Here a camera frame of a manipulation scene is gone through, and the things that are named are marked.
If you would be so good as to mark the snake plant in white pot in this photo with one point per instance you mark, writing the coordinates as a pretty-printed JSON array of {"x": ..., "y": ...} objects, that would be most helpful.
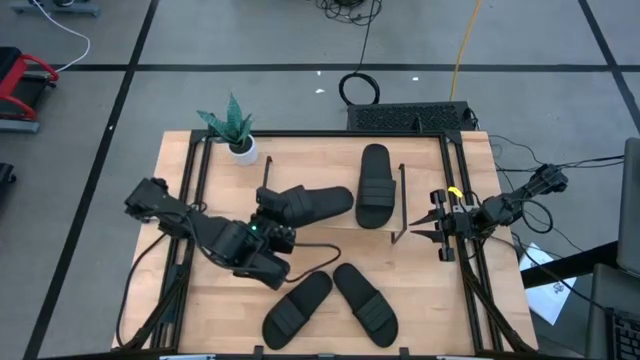
[{"x": 243, "y": 152}]

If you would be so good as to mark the yellow tag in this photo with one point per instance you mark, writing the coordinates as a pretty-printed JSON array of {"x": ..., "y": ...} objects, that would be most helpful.
[{"x": 454, "y": 191}]

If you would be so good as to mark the grey stand base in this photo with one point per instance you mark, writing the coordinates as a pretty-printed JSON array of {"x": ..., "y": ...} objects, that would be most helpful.
[{"x": 55, "y": 7}]

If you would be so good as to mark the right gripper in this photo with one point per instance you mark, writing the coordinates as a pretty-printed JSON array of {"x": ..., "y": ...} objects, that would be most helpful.
[{"x": 452, "y": 225}]

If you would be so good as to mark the black aluminium rig frame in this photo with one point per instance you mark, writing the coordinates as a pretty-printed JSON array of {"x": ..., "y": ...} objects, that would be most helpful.
[{"x": 325, "y": 133}]

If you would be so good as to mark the red and black cart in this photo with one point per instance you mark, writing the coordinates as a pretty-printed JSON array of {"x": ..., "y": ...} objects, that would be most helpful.
[{"x": 12, "y": 82}]

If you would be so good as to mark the grey laptop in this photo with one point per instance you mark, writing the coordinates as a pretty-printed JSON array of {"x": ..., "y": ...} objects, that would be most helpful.
[{"x": 605, "y": 300}]

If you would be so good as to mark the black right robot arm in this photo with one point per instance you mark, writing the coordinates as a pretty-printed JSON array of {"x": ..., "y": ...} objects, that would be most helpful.
[{"x": 500, "y": 205}]

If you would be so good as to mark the black perforated computer case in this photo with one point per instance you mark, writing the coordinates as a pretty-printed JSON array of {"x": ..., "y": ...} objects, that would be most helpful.
[{"x": 400, "y": 117}]

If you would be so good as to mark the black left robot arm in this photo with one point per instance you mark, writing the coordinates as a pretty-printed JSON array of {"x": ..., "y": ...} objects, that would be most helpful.
[{"x": 220, "y": 240}]

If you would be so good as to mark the white paper sheet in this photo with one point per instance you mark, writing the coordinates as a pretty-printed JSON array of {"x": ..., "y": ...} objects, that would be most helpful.
[{"x": 550, "y": 300}]

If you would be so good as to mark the black rubber slide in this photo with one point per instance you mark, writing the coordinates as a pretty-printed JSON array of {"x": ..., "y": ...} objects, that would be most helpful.
[
  {"x": 310, "y": 295},
  {"x": 350, "y": 285},
  {"x": 375, "y": 170},
  {"x": 325, "y": 202}
]

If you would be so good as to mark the black metal bar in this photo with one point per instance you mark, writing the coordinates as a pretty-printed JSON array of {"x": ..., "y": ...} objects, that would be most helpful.
[{"x": 570, "y": 262}]

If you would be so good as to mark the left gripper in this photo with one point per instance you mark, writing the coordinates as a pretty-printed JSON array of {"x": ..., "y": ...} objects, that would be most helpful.
[{"x": 272, "y": 232}]

